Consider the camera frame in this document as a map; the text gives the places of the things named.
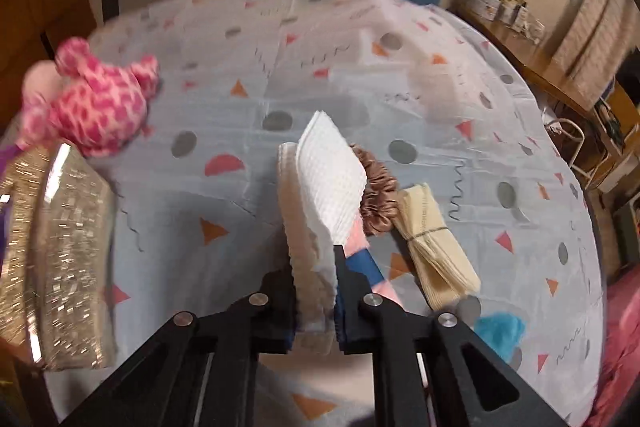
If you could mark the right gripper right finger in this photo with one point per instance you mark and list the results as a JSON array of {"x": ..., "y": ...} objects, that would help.
[{"x": 430, "y": 371}]

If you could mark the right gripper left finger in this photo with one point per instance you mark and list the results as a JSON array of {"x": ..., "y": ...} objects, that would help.
[{"x": 197, "y": 371}]

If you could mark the blue elephant plush toy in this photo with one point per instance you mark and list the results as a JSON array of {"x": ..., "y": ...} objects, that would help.
[{"x": 502, "y": 331}]

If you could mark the cream cloth bundle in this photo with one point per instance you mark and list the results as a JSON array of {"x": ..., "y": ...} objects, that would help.
[{"x": 444, "y": 271}]

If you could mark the brown satin scrunchie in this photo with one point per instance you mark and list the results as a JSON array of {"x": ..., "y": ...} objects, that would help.
[{"x": 378, "y": 206}]

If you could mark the white towel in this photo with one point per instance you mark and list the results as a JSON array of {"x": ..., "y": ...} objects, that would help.
[{"x": 320, "y": 187}]

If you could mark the ornate gold tissue box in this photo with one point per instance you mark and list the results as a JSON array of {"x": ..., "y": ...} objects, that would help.
[{"x": 58, "y": 226}]

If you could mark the pink spotted plush toy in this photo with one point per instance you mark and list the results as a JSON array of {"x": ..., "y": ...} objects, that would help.
[{"x": 97, "y": 106}]

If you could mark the wooden side desk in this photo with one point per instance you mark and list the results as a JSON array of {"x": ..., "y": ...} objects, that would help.
[{"x": 532, "y": 63}]

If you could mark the tin cans on desk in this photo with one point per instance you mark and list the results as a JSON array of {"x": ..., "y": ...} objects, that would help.
[{"x": 512, "y": 13}]

